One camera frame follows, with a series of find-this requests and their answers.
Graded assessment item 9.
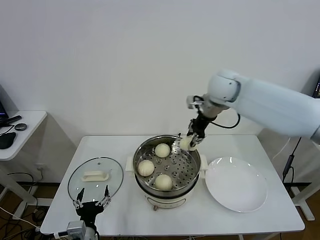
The white side desk with monitor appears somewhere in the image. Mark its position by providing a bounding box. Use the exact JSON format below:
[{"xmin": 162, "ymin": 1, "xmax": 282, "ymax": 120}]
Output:
[{"xmin": 0, "ymin": 110, "xmax": 48, "ymax": 221}]

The steel steamer basket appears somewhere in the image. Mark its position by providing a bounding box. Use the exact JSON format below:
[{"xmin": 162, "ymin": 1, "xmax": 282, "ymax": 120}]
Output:
[{"xmin": 125, "ymin": 135, "xmax": 208, "ymax": 198}]

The white charging cable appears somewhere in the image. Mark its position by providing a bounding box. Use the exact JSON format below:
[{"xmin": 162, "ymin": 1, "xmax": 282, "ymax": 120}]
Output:
[{"xmin": 271, "ymin": 136, "xmax": 292, "ymax": 163}]

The glass pot lid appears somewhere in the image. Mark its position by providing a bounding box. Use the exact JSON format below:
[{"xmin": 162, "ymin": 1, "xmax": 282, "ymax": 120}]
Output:
[{"xmin": 67, "ymin": 156, "xmax": 125, "ymax": 204}]

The black computer monitor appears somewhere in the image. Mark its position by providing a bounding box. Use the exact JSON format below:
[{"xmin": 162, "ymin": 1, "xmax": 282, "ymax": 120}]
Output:
[{"xmin": 0, "ymin": 83, "xmax": 10, "ymax": 120}]

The open laptop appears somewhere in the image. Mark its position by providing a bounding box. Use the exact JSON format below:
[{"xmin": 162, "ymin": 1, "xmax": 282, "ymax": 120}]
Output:
[{"xmin": 312, "ymin": 73, "xmax": 320, "ymax": 99}]

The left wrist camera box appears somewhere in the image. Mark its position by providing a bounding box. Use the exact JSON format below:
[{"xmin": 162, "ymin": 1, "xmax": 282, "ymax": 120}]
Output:
[{"xmin": 66, "ymin": 220, "xmax": 87, "ymax": 238}]

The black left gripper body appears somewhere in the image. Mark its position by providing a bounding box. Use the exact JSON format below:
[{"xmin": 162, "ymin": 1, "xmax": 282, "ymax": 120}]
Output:
[{"xmin": 75, "ymin": 200, "xmax": 105, "ymax": 225}]

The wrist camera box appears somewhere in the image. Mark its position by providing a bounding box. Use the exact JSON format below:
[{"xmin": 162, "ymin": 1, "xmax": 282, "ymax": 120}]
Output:
[
  {"xmin": 66, "ymin": 220, "xmax": 87, "ymax": 238},
  {"xmin": 185, "ymin": 94, "xmax": 205, "ymax": 110}
]

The white steamed baozi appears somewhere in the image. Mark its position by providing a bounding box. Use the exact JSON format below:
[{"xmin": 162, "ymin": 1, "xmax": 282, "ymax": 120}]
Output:
[
  {"xmin": 179, "ymin": 136, "xmax": 198, "ymax": 152},
  {"xmin": 154, "ymin": 173, "xmax": 174, "ymax": 191},
  {"xmin": 137, "ymin": 159, "xmax": 155, "ymax": 177},
  {"xmin": 154, "ymin": 143, "xmax": 171, "ymax": 159}
]

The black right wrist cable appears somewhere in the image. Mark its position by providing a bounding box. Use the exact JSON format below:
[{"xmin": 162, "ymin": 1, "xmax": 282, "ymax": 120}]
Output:
[{"xmin": 210, "ymin": 113, "xmax": 241, "ymax": 130}]

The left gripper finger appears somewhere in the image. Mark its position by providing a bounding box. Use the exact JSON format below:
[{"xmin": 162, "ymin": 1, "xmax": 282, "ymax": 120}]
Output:
[
  {"xmin": 96, "ymin": 185, "xmax": 112, "ymax": 208},
  {"xmin": 72, "ymin": 187, "xmax": 86, "ymax": 209}
]

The black remote control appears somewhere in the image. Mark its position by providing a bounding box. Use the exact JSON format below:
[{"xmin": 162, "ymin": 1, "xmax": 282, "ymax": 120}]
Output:
[{"xmin": 3, "ymin": 115, "xmax": 23, "ymax": 125}]

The white round plate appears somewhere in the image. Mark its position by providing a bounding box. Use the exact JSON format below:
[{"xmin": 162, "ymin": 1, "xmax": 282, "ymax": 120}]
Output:
[{"xmin": 204, "ymin": 156, "xmax": 268, "ymax": 214}]

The black floor cable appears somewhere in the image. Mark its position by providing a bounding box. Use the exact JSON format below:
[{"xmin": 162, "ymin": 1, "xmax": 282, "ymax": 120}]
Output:
[{"xmin": 6, "ymin": 172, "xmax": 39, "ymax": 191}]

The cream electric cooking pot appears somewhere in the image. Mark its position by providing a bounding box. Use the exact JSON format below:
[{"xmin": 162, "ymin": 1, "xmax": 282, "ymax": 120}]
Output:
[{"xmin": 134, "ymin": 172, "xmax": 201, "ymax": 212}]

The white side desk with laptop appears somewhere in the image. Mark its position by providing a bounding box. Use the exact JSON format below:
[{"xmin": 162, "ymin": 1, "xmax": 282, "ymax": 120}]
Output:
[{"xmin": 289, "ymin": 139, "xmax": 320, "ymax": 222}]

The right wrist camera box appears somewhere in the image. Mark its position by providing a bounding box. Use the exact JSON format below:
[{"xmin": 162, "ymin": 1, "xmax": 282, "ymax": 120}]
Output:
[{"xmin": 185, "ymin": 94, "xmax": 205, "ymax": 110}]

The black cable with adapter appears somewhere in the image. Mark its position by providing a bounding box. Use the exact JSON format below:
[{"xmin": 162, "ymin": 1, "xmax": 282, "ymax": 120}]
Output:
[{"xmin": 282, "ymin": 136, "xmax": 302, "ymax": 183}]

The white wall socket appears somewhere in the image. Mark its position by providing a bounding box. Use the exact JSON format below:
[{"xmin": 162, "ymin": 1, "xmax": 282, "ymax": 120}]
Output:
[{"xmin": 34, "ymin": 163, "xmax": 46, "ymax": 182}]

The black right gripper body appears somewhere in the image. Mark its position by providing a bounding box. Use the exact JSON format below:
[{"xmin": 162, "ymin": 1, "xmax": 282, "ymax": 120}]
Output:
[{"xmin": 190, "ymin": 115, "xmax": 210, "ymax": 139}]

